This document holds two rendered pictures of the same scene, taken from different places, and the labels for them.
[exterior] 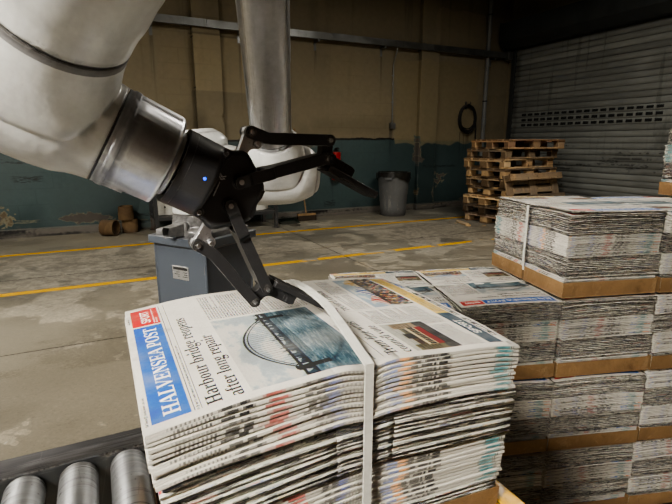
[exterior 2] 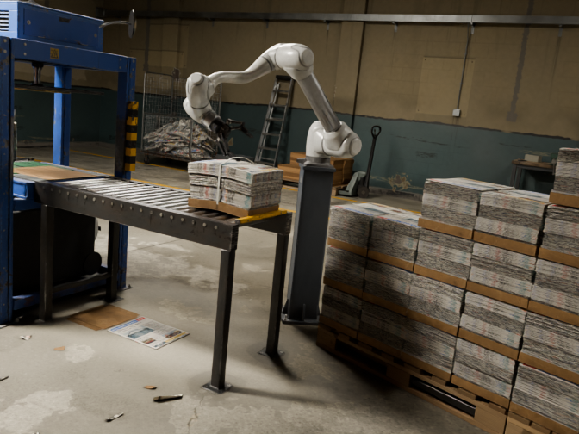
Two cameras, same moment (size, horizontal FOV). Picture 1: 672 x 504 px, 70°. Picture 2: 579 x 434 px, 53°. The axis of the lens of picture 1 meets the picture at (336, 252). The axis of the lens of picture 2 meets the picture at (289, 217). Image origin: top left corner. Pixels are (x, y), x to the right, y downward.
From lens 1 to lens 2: 263 cm
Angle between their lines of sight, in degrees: 54
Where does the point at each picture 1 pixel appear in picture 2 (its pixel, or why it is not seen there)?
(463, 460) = (239, 198)
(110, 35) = (196, 104)
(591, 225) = (435, 189)
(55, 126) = (195, 115)
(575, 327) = (426, 246)
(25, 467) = not seen: hidden behind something
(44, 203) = (432, 176)
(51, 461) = not seen: hidden behind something
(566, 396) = (417, 286)
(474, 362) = (241, 173)
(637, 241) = (463, 205)
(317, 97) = not seen: outside the picture
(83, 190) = (463, 170)
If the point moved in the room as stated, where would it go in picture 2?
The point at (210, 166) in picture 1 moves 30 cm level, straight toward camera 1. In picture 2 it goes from (216, 125) to (166, 122)
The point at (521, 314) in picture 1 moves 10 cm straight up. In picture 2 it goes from (399, 229) to (401, 209)
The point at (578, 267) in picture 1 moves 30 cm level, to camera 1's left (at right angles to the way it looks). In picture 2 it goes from (427, 211) to (383, 199)
